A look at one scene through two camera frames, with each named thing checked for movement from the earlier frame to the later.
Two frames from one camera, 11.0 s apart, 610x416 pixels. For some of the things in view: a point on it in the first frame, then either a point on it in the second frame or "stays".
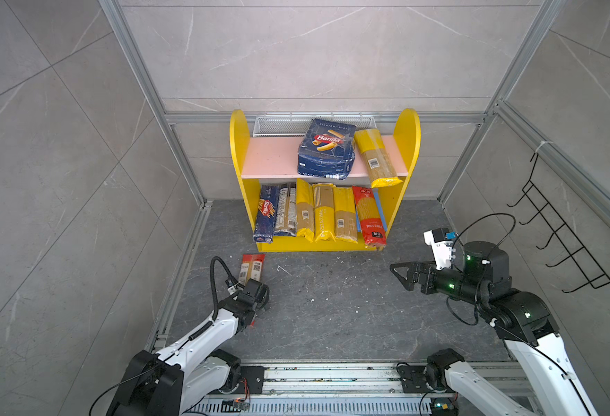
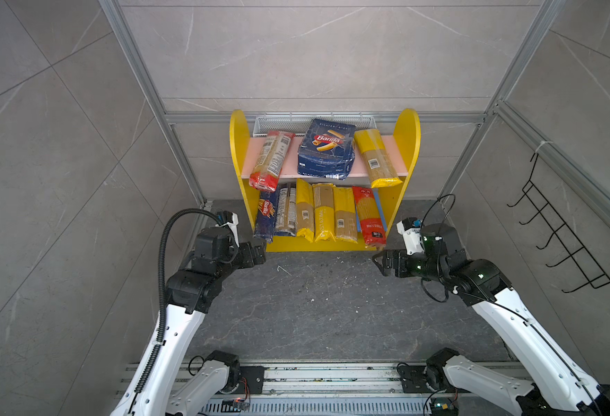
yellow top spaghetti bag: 376,160 stays
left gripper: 265,302 → 248,259
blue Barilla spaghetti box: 266,213 stays
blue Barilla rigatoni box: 327,149 stays
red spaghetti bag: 251,267 → 270,160
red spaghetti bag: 372,223 stays
